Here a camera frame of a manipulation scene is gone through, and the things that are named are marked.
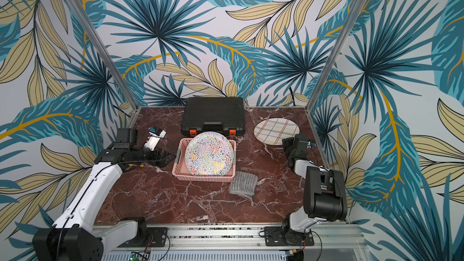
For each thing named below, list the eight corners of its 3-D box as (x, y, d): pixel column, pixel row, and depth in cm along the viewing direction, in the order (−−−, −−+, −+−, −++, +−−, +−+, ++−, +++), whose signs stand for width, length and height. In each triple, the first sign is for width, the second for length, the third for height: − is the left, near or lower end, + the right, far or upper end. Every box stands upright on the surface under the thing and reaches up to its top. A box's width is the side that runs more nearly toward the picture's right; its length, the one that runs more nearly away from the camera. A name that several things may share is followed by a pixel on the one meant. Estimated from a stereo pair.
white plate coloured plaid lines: (266, 154, 100) (268, 147, 94) (248, 130, 110) (249, 122, 104) (299, 138, 107) (303, 130, 101) (279, 116, 118) (282, 108, 112)
